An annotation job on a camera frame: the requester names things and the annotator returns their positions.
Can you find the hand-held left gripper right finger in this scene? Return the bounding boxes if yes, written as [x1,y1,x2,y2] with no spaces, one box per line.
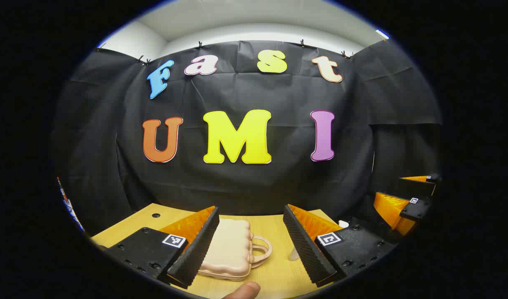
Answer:
[282,203,398,288]

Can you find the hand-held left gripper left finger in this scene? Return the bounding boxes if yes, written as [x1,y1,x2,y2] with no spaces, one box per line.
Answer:
[92,206,220,290]

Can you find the pink suitcase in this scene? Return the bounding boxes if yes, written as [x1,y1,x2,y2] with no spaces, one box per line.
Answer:
[197,218,274,282]

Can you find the black backdrop cloth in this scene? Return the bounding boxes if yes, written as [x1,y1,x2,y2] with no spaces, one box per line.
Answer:
[51,39,443,237]

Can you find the red white blue object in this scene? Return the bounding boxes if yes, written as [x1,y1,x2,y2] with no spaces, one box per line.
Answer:
[56,176,85,232]

